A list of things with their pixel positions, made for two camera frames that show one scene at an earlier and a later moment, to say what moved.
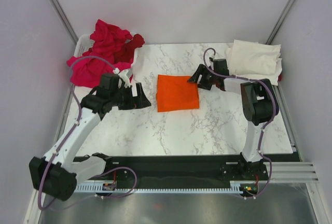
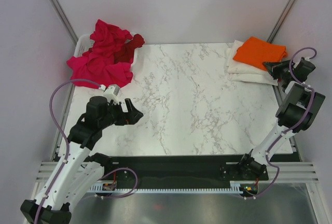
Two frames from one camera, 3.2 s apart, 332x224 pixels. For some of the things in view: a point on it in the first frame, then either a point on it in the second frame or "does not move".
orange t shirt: [174, 92] -> [256, 52]
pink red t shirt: [86, 70] does not move
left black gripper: [139, 101] -> [134, 114]
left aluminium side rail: [64, 113] does not move
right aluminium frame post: [290, 3] does not move
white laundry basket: [84, 43] does not move
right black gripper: [201, 70] -> [274, 68]
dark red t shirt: [125, 53] does not move
